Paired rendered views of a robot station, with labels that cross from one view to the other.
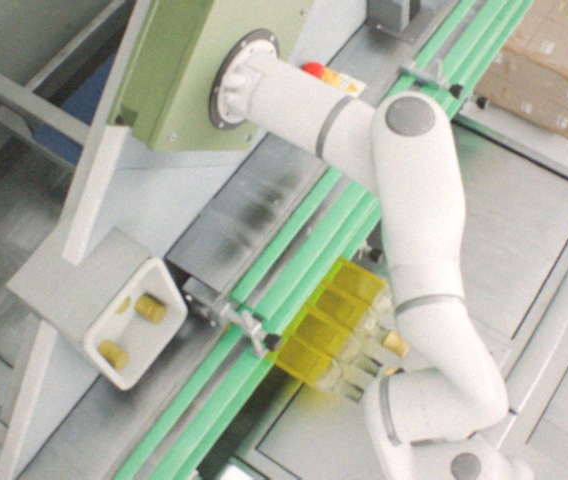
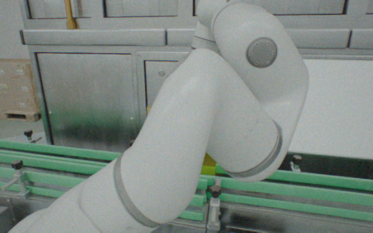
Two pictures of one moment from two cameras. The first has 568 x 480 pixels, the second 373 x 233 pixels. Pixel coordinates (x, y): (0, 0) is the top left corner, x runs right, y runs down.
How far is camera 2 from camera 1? 0.69 m
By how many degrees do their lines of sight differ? 10
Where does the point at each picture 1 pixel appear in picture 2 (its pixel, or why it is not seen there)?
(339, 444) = not seen: hidden behind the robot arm
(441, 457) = (261, 78)
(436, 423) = (252, 114)
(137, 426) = (296, 219)
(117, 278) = not seen: outside the picture
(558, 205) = (54, 67)
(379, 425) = (278, 159)
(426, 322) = (164, 206)
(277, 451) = not seen: hidden behind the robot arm
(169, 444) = (294, 197)
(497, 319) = (126, 66)
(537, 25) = (18, 96)
